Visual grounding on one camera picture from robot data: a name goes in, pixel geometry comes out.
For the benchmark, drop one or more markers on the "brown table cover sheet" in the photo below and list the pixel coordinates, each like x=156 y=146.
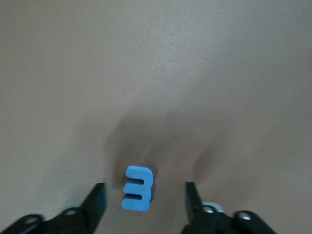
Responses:
x=156 y=73

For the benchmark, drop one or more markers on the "blue foam letter m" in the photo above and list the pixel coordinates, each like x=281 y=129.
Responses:
x=136 y=190

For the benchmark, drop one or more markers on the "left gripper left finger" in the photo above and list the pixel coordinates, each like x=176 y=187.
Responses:
x=92 y=212

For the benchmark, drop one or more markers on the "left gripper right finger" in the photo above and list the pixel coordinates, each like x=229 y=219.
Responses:
x=195 y=214

